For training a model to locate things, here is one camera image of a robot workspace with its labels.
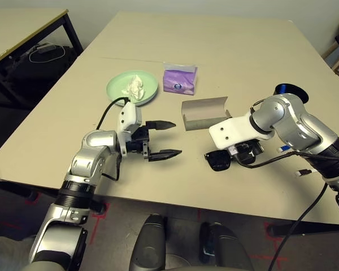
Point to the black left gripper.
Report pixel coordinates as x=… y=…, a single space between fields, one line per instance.
x=138 y=139

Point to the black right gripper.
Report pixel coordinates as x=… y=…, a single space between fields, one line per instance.
x=247 y=152

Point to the wooden stool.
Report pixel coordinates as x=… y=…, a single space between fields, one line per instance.
x=334 y=53

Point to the white marker with blue cap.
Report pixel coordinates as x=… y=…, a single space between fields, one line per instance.
x=283 y=148

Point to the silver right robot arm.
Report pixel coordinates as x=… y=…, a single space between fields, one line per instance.
x=288 y=113

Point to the dark grey robot leg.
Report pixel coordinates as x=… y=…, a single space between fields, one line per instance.
x=228 y=248
x=148 y=242

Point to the bystander in grey trousers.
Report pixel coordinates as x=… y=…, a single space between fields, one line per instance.
x=2 y=254

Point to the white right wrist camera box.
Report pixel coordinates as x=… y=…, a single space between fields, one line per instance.
x=231 y=130

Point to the black pen cup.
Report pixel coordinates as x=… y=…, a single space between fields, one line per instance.
x=299 y=94

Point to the white power adapter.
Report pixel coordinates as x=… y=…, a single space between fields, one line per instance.
x=43 y=48

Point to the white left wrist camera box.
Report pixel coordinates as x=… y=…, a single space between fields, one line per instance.
x=128 y=115

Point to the light green plate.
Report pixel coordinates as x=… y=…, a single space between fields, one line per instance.
x=118 y=84

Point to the dark grey robot left leg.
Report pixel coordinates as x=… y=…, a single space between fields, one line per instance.
x=148 y=242

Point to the black table foot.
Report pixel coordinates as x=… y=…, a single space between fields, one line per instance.
x=299 y=228
x=22 y=192

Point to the light blue plate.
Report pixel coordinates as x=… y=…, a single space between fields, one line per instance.
x=151 y=100

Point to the purple tissue pack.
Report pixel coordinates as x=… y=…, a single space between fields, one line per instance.
x=179 y=80

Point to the dark grey robot right leg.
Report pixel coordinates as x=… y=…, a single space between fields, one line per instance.
x=228 y=248

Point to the black sunglasses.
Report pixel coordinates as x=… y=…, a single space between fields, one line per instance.
x=219 y=161

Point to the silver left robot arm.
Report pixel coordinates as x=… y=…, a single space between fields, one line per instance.
x=96 y=141

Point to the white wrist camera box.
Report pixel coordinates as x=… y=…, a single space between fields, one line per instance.
x=231 y=130
x=128 y=115

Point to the beige side table black frame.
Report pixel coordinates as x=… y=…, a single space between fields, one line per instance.
x=17 y=25

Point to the black bag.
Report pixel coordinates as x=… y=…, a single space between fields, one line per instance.
x=39 y=73

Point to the grey glasses case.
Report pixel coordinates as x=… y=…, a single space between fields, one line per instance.
x=197 y=122

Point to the white tissue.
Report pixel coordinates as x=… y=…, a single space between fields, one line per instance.
x=134 y=87

